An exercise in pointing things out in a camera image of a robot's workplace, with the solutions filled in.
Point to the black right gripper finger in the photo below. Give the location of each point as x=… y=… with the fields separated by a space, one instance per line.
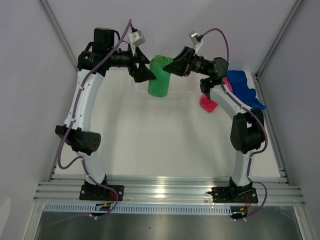
x=180 y=67
x=185 y=54

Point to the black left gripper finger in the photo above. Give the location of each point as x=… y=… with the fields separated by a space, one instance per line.
x=139 y=57
x=141 y=73

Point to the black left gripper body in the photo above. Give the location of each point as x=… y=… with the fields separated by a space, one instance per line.
x=121 y=58

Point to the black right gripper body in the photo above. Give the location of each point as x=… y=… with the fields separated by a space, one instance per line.
x=198 y=65

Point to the green microfiber towel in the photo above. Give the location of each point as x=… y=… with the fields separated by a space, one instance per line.
x=159 y=87

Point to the pink microfiber towel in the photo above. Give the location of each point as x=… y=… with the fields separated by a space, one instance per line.
x=209 y=105

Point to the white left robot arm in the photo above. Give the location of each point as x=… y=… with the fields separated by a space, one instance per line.
x=107 y=50

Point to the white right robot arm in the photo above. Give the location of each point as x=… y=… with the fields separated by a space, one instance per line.
x=248 y=134

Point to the white plastic basket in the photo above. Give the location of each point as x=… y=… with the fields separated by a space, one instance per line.
x=177 y=90

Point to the blue microfiber towel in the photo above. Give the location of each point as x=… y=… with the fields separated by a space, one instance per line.
x=239 y=83

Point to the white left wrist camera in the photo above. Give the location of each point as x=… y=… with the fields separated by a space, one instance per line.
x=136 y=38

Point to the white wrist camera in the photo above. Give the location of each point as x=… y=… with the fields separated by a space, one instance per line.
x=196 y=40
x=136 y=38

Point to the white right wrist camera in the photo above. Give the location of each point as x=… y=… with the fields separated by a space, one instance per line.
x=196 y=40

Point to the aluminium frame post left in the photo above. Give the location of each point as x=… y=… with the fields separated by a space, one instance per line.
x=59 y=33

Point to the aluminium frame post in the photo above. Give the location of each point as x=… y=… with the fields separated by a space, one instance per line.
x=59 y=33
x=284 y=28

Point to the aluminium front rail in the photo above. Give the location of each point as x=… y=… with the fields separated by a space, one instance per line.
x=167 y=190

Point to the aluminium frame post right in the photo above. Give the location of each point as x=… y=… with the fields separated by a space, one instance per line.
x=284 y=28

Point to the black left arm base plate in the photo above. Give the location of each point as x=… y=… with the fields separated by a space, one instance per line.
x=92 y=192

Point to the white slotted cable duct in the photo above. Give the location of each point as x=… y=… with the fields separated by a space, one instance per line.
x=130 y=208

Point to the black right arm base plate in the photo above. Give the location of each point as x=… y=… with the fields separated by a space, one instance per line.
x=234 y=194

